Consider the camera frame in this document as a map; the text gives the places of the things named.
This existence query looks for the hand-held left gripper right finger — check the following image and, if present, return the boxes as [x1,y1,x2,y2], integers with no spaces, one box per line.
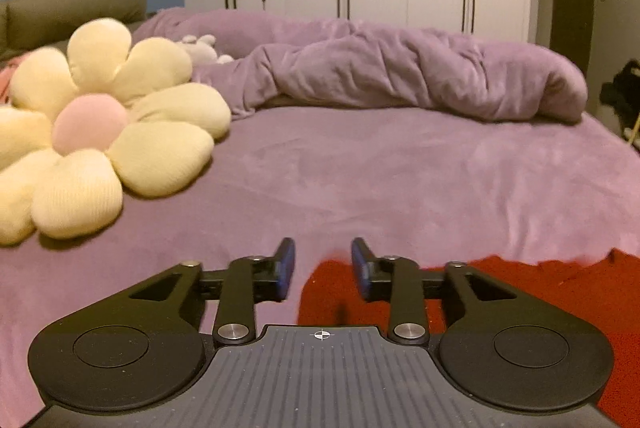
[350,237,522,345]

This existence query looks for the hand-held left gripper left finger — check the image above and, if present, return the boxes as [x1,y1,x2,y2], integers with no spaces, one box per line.
[127,237,297,345]

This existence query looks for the red knit cardigan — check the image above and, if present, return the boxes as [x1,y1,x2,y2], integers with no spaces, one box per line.
[297,248,640,428]

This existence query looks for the purple bed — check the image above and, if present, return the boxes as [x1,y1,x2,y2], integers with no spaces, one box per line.
[0,6,640,428]

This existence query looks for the crumpled purple duvet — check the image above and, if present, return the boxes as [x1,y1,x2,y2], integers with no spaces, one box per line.
[132,6,589,125]

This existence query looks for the small white pink plush toy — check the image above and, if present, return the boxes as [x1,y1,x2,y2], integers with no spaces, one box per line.
[172,34,234,65]

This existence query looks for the cream flower-shaped pillow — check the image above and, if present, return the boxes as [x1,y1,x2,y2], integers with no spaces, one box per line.
[0,18,232,245]

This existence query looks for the dark cloth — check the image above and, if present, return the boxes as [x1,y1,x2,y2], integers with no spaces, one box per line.
[600,60,640,139]

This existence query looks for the olive padded headboard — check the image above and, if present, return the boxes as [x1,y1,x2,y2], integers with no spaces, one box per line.
[0,0,149,59]

